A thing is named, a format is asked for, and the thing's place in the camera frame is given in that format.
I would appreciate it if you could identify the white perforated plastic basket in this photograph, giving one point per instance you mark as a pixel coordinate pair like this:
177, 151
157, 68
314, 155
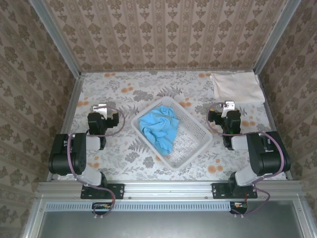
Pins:
190, 148

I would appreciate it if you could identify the light blue printed t-shirt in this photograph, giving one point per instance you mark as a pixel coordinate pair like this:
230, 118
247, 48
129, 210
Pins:
156, 126

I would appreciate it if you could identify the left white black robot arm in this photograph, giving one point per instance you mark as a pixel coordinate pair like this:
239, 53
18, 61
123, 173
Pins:
74, 153

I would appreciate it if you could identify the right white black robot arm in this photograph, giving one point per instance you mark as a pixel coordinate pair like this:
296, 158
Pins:
262, 153

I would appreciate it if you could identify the folded cream t-shirt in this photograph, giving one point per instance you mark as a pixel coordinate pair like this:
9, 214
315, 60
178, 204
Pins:
237, 86

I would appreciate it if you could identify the grey metal sheet panel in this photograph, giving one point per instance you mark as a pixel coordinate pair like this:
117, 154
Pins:
173, 225

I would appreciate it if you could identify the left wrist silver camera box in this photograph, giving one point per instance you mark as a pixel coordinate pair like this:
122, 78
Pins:
100, 109

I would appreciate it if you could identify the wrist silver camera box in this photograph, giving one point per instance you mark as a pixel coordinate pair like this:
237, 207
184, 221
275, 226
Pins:
229, 105
100, 109

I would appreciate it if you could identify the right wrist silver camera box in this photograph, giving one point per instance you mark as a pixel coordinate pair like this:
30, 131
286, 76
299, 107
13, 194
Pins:
229, 105

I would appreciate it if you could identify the aluminium table side rail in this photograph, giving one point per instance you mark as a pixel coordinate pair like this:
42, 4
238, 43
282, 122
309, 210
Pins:
275, 124
71, 109

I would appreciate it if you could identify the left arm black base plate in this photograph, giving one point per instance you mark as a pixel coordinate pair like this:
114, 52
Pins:
116, 191

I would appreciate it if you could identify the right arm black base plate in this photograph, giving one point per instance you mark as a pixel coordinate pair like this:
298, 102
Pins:
219, 191

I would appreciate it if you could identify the thin aluminium wall-foot rail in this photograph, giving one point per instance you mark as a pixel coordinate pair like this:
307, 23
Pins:
148, 71

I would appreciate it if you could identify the aluminium frame post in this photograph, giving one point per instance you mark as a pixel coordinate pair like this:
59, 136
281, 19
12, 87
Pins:
57, 42
275, 37

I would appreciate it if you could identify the aluminium mounting rail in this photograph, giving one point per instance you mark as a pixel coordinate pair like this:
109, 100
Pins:
168, 189

